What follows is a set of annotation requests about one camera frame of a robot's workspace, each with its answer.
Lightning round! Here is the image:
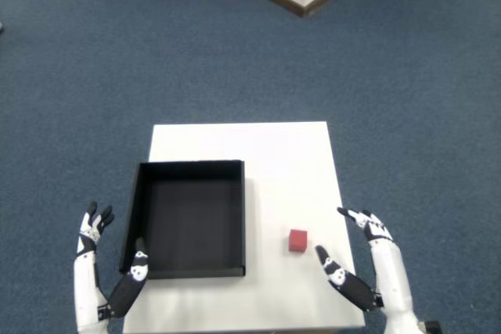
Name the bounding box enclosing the small red cube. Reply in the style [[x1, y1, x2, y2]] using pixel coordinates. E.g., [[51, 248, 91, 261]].
[[288, 228, 308, 253]]

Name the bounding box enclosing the black open box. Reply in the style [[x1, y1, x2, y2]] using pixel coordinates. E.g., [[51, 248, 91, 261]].
[[118, 159, 247, 281]]

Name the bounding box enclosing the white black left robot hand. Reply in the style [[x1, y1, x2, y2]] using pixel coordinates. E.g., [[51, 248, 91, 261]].
[[74, 201, 151, 334]]

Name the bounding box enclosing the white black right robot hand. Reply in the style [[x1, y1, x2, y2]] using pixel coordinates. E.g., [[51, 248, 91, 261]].
[[315, 207, 427, 334]]

